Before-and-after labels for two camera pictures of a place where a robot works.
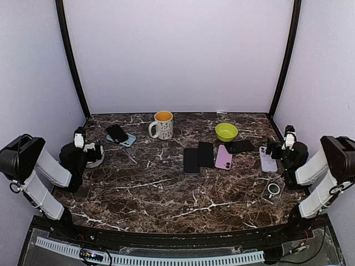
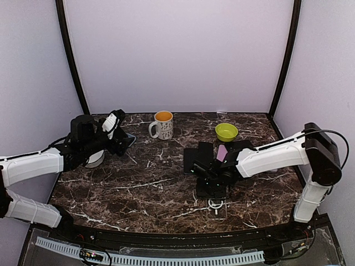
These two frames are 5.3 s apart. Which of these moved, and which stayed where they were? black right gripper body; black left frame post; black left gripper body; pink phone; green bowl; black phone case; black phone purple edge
Moved: black right gripper body; black left gripper body
Stayed: black phone case; green bowl; pink phone; black left frame post; black phone purple edge
